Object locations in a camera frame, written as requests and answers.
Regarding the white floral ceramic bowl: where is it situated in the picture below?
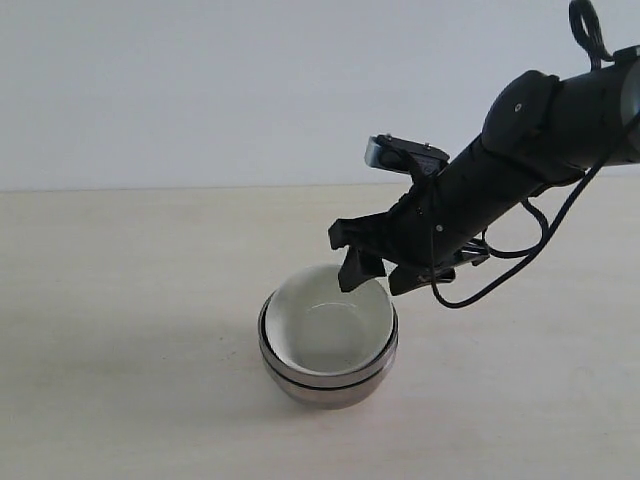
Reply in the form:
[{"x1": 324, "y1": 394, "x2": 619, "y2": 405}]
[{"x1": 264, "y1": 264, "x2": 393, "y2": 376}]

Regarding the stainless steel bowl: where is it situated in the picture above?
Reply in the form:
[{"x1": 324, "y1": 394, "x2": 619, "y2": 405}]
[
  {"x1": 260, "y1": 345, "x2": 396, "y2": 410},
  {"x1": 258, "y1": 292, "x2": 398, "y2": 391}
]

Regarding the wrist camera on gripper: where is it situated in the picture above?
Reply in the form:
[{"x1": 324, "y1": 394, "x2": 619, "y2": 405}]
[{"x1": 364, "y1": 134, "x2": 450, "y2": 180}]

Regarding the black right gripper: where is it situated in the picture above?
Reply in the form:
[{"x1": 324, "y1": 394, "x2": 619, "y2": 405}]
[{"x1": 328, "y1": 137, "x2": 540, "y2": 296}]

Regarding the black cable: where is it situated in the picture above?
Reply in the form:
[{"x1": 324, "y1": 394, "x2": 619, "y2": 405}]
[{"x1": 428, "y1": 0, "x2": 616, "y2": 309}]

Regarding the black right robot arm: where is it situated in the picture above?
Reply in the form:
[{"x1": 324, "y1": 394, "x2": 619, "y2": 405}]
[{"x1": 329, "y1": 47, "x2": 639, "y2": 295}]

